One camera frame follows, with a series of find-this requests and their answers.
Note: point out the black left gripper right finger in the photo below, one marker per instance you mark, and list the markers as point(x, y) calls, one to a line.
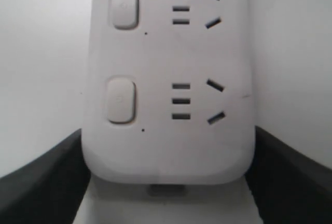
point(287, 186)

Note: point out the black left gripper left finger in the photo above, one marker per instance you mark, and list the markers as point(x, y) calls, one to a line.
point(49, 189)

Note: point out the white five-outlet power strip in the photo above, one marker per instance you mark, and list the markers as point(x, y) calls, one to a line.
point(169, 95)

